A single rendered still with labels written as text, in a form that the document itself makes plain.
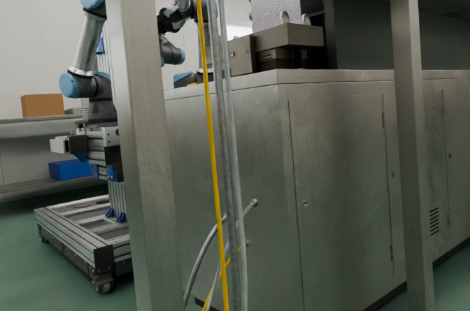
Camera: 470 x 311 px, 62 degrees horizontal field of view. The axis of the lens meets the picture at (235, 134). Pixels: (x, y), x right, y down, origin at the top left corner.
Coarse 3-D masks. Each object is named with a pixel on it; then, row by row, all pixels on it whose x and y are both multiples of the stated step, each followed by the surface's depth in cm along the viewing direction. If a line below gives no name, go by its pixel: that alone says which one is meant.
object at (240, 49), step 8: (240, 40) 121; (248, 40) 118; (232, 48) 124; (240, 48) 122; (248, 48) 119; (232, 56) 125; (240, 56) 122; (248, 56) 119; (232, 64) 125; (240, 64) 122; (248, 64) 120; (232, 72) 126; (240, 72) 123; (248, 72) 120
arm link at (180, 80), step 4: (184, 72) 224; (188, 72) 225; (192, 72) 229; (176, 76) 225; (180, 76) 224; (184, 76) 224; (188, 76) 225; (192, 76) 226; (196, 76) 227; (176, 80) 225; (180, 80) 224; (184, 80) 224; (188, 80) 225; (192, 80) 225; (196, 80) 226; (176, 84) 225; (180, 84) 224; (184, 84) 224
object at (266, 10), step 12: (252, 0) 146; (264, 0) 141; (276, 0) 137; (288, 0) 133; (300, 0) 129; (252, 12) 147; (264, 12) 142; (276, 12) 138; (288, 12) 133; (300, 12) 130; (252, 24) 147; (264, 24) 143; (276, 24) 138
